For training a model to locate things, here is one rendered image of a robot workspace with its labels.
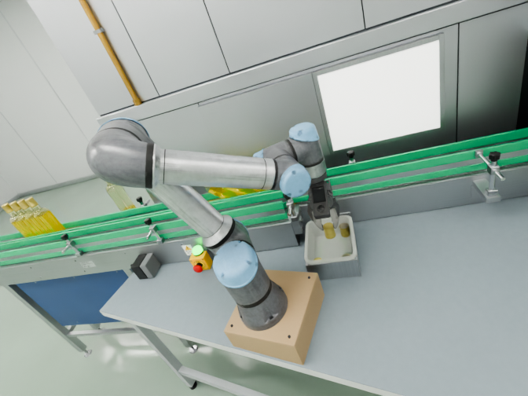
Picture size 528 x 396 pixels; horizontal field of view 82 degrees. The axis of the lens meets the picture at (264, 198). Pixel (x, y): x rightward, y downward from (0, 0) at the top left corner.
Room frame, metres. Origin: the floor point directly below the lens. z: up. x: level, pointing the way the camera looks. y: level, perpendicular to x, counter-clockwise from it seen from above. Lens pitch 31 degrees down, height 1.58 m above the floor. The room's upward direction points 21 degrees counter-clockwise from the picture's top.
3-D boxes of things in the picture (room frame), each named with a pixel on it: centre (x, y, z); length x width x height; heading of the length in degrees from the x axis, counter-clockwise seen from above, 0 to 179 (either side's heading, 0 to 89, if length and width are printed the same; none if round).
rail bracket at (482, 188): (0.73, -0.69, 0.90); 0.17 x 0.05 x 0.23; 160
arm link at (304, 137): (0.79, -0.16, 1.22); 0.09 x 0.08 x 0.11; 95
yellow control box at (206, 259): (1.03, 0.34, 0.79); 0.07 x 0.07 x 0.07; 70
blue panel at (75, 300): (1.31, 0.71, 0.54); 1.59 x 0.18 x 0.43; 70
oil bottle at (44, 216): (1.50, 1.08, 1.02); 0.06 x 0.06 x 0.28; 70
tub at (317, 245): (0.81, -0.16, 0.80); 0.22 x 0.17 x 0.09; 160
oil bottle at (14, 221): (1.56, 1.24, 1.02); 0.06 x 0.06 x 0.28; 70
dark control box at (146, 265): (1.12, 0.60, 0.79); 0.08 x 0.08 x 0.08; 70
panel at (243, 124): (1.14, -0.31, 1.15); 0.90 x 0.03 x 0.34; 70
